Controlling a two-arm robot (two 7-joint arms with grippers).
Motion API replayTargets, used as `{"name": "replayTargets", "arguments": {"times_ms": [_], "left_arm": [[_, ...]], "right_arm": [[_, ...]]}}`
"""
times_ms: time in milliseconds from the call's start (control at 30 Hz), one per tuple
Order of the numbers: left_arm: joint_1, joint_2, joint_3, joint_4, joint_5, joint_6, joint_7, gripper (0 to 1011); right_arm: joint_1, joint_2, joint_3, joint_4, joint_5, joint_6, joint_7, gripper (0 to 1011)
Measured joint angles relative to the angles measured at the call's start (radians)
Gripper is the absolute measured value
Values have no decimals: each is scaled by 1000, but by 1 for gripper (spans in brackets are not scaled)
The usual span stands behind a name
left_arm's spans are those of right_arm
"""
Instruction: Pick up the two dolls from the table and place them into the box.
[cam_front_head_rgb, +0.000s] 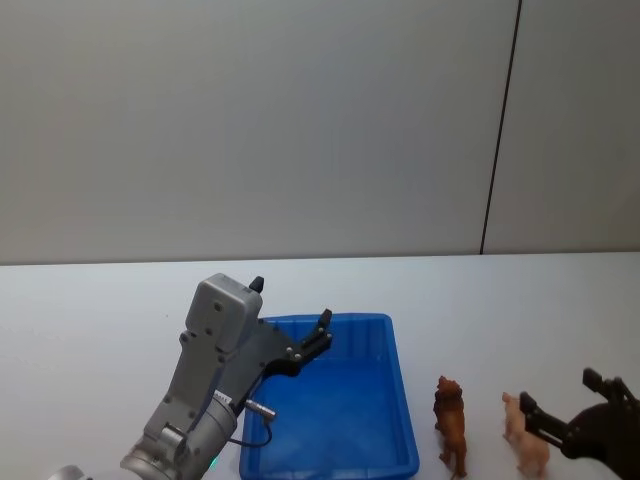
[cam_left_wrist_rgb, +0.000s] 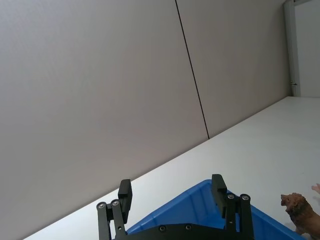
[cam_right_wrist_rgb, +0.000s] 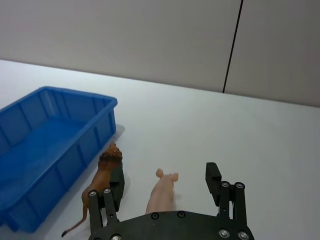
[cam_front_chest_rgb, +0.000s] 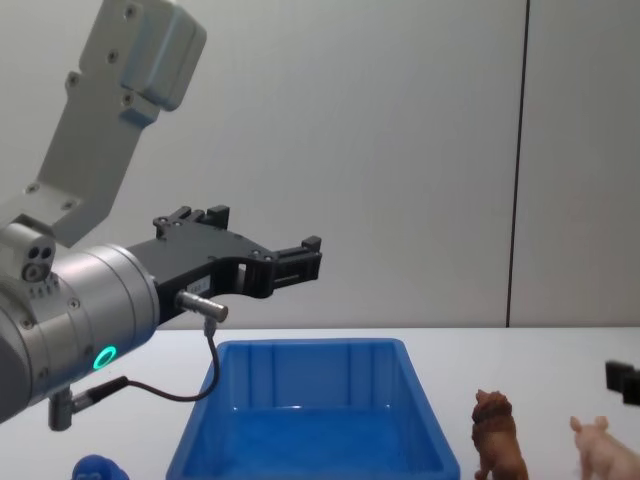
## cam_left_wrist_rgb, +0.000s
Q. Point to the blue plastic bin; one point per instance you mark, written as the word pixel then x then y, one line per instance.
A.
pixel 190 202

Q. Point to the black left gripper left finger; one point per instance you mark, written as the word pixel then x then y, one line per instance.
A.
pixel 124 200

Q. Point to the pale pink toy piece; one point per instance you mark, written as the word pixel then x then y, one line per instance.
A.
pixel 317 188

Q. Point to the white door with frame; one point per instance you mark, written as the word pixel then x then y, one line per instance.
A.
pixel 307 47

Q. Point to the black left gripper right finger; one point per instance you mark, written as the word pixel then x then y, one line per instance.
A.
pixel 219 200

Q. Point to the brown lion toy figure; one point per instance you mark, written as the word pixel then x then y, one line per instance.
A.
pixel 300 211

